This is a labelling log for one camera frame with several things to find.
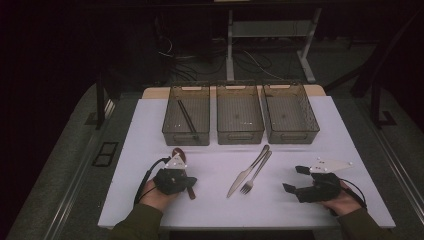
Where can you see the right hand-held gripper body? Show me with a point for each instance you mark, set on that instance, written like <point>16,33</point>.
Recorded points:
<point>320,188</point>

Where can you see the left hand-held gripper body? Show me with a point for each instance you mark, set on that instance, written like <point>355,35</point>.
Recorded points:
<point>173,180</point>

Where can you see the brown wooden spoon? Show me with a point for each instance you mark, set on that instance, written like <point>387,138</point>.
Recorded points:
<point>191,193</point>

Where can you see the steel fork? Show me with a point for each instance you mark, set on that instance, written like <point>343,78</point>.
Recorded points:
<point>258,170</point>

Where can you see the steel table knife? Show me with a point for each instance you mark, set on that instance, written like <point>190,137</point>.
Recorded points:
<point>245,173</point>

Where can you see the smoky transparent plastic bin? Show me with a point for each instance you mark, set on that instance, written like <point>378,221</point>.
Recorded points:
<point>240,115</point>
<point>186,115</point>
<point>290,115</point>

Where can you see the black chopstick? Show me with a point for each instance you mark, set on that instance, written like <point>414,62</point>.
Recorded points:
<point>189,116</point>
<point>186,116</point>

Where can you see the person's left hand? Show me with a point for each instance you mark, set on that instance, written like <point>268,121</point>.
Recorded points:
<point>155,198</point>

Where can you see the person's right hand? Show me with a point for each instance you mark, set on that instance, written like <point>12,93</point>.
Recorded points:
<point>345,201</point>

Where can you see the black metal stand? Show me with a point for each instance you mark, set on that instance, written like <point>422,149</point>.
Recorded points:
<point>376,106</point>
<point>100,100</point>

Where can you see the black floor socket frame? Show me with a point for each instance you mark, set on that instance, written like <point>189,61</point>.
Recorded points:
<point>105,154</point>

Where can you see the white metal desk frame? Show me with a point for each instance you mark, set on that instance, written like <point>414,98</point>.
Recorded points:
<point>271,28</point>

